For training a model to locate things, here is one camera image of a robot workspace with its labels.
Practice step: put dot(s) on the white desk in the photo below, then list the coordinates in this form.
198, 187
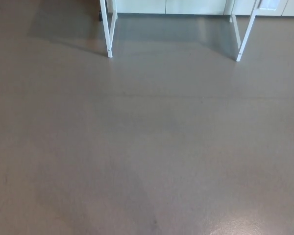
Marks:
109, 52

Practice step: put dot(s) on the white cabinet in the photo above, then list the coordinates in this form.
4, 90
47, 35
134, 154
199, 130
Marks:
186, 6

